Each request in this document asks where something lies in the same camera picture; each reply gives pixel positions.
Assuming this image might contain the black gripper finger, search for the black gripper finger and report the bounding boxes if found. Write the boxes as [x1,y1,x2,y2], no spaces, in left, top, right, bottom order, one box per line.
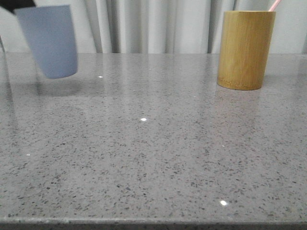
[0,0,36,14]

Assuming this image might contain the blue plastic cup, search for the blue plastic cup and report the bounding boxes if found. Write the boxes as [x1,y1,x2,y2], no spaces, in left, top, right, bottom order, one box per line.
[15,5,78,79]

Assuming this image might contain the bamboo wooden cup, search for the bamboo wooden cup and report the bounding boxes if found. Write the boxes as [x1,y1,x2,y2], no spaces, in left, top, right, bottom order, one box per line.
[217,11,276,90]

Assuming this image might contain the grey-green curtain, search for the grey-green curtain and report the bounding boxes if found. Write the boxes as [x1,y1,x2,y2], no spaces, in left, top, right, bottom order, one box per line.
[0,0,307,54]

